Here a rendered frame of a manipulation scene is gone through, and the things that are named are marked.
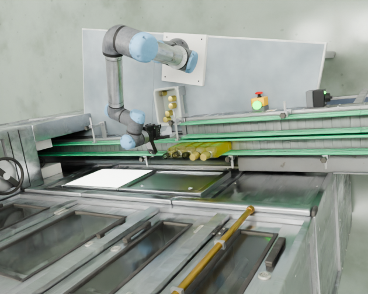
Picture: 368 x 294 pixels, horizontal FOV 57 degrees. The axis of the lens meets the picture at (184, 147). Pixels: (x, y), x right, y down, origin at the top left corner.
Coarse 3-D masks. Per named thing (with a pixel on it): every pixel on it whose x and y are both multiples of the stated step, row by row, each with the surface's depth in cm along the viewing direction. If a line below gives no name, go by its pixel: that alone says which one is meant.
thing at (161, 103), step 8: (160, 88) 200; (168, 88) 197; (176, 88) 195; (160, 96) 207; (168, 96) 207; (176, 96) 204; (160, 104) 207; (168, 104) 208; (160, 112) 207; (176, 112) 207; (160, 120) 207
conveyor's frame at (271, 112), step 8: (336, 104) 161; (344, 104) 157; (352, 104) 153; (360, 104) 150; (232, 112) 189; (240, 112) 184; (248, 112) 178; (264, 112) 169; (272, 112) 167; (280, 112) 164; (296, 112) 160; (304, 112) 159; (312, 112) 157; (320, 112) 155; (192, 120) 190; (280, 120) 166; (72, 136) 258; (80, 136) 251; (88, 136) 245; (96, 136) 238; (112, 136) 227; (120, 136) 222
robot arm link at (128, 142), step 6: (126, 132) 165; (120, 138) 165; (126, 138) 162; (132, 138) 163; (138, 138) 165; (144, 138) 171; (120, 144) 165; (126, 144) 163; (132, 144) 163; (138, 144) 167
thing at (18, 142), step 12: (0, 132) 188; (12, 132) 194; (24, 132) 200; (0, 144) 190; (12, 144) 194; (24, 144) 200; (0, 156) 190; (12, 156) 194; (24, 156) 201; (36, 156) 207; (24, 168) 200; (36, 168) 207; (24, 180) 200; (36, 180) 207
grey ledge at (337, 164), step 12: (240, 156) 180; (252, 156) 177; (264, 156) 174; (276, 156) 170; (288, 156) 167; (300, 156) 164; (312, 156) 162; (336, 156) 156; (348, 156) 153; (360, 156) 151; (240, 168) 182; (252, 168) 178; (264, 168) 175; (276, 168) 172; (288, 168) 169; (300, 168) 166; (312, 168) 163; (336, 168) 157; (348, 168) 155; (360, 168) 152
